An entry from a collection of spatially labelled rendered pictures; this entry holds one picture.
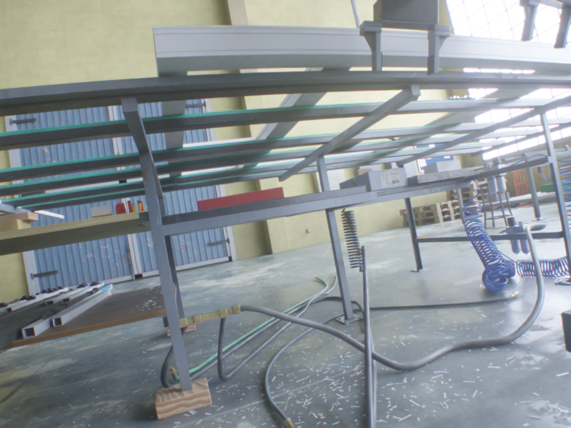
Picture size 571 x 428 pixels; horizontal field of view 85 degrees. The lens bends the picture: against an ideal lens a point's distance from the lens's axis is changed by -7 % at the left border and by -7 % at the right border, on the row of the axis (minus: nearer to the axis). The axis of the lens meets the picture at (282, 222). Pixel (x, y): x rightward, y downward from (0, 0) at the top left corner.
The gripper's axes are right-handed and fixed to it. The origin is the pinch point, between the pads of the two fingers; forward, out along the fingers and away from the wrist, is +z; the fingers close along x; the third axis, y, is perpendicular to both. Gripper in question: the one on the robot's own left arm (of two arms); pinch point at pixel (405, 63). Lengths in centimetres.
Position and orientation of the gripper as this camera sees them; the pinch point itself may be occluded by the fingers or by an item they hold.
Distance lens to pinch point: 83.4
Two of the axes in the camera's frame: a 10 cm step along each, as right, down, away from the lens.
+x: -9.9, 0.5, -1.2
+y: -1.3, -1.8, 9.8
